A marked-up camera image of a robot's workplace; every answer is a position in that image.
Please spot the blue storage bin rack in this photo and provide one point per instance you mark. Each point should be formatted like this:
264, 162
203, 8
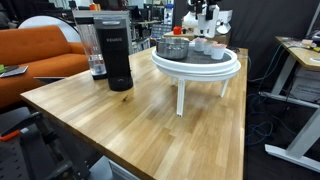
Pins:
161, 30

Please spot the wooden desk with white legs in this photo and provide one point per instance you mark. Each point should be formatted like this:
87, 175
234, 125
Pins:
300, 55

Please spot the white cup with pink lid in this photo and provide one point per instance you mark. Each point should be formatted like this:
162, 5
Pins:
218, 53
208, 49
200, 45

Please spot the white box with print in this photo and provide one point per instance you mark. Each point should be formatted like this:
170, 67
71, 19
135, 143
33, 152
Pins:
306, 86

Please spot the red plastic container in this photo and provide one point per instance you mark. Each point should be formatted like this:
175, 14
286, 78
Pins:
177, 30

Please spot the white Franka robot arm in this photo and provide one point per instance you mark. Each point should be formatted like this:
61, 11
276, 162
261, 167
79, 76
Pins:
208, 28

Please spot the silver metal pot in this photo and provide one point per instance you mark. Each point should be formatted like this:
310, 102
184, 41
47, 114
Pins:
171, 50

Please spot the white bottle with blue cap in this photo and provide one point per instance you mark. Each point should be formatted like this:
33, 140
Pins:
170, 15

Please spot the black backdrop curtain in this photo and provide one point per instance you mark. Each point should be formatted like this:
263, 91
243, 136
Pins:
260, 26

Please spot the orange couch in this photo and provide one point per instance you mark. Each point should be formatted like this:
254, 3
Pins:
36, 50

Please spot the black Keurig coffee maker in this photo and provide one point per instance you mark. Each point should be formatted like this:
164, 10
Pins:
115, 56

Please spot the white round panel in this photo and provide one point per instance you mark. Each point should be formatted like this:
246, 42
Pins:
40, 20

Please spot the white round tray table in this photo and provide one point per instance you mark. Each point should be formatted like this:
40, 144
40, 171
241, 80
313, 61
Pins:
196, 68

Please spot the grey notebook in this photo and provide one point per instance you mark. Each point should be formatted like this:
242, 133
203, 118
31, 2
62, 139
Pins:
15, 71

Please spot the clear water reservoir black lid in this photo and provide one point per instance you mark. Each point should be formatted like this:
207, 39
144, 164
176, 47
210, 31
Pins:
95, 50

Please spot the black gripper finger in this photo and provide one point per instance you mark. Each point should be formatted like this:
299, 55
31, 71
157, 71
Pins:
199, 7
211, 10

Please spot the black metal cart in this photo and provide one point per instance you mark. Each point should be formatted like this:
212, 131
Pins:
33, 153

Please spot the black flat side table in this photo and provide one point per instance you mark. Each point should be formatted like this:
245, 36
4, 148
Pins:
50, 80

